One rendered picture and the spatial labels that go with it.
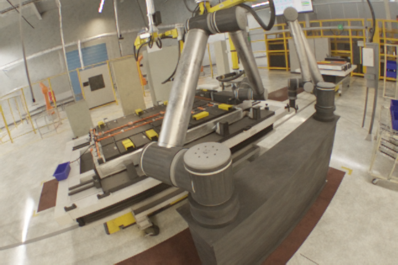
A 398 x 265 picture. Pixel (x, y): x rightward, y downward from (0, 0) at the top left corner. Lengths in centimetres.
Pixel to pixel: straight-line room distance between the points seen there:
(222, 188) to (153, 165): 34
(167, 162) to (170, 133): 16
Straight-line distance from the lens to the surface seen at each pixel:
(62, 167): 211
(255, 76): 138
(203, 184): 73
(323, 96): 190
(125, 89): 628
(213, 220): 88
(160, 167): 86
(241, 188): 109
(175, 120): 91
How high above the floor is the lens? 164
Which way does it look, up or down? 19 degrees down
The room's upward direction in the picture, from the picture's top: 9 degrees counter-clockwise
